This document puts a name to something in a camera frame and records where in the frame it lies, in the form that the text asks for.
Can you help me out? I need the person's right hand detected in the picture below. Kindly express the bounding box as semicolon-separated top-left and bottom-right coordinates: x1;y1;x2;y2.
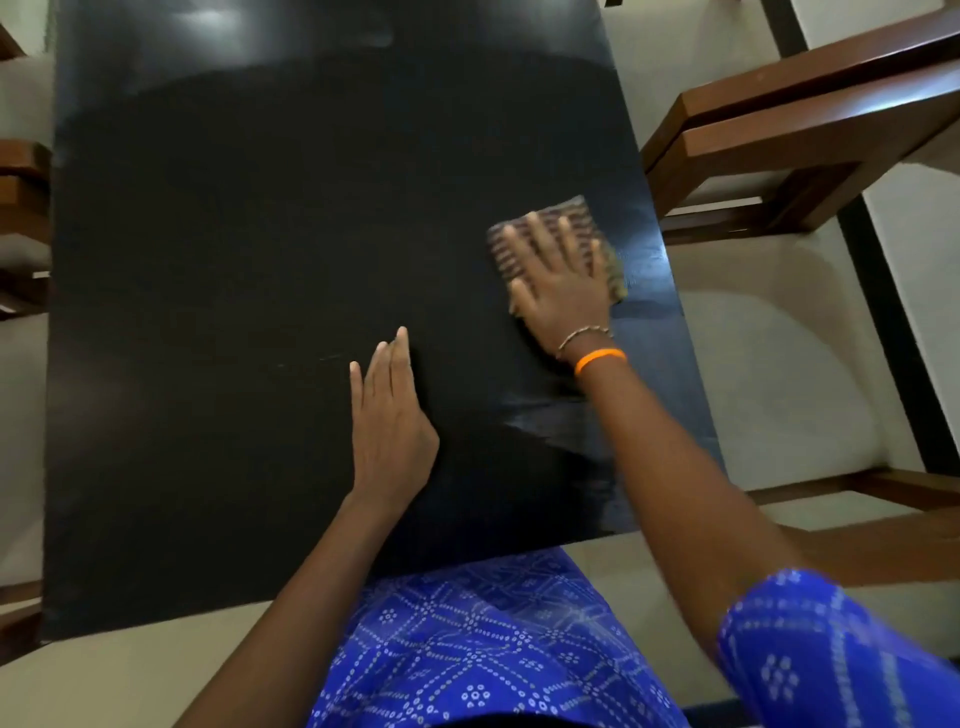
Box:
500;212;616;360

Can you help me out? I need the person's left hand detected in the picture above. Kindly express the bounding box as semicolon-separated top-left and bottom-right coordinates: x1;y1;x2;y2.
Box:
348;326;442;511

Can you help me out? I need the checkered cleaning cloth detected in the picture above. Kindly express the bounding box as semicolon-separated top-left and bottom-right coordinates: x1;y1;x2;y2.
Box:
485;194;630;307

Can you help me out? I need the person's right forearm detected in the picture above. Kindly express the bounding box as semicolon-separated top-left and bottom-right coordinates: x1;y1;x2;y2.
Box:
577;359;811;661

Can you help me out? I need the person's left forearm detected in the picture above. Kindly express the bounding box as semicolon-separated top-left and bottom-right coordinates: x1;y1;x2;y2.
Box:
176;491;410;728

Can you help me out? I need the orange wristband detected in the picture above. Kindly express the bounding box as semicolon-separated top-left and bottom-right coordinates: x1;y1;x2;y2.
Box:
573;348;628;378

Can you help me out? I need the black table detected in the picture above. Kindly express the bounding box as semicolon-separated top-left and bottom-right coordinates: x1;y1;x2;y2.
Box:
41;0;725;643

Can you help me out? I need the blue patterned dress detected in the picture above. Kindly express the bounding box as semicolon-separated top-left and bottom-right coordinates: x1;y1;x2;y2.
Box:
307;547;960;728

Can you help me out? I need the thin beaded bracelet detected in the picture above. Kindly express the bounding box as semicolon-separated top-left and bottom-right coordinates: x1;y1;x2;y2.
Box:
554;324;615;360

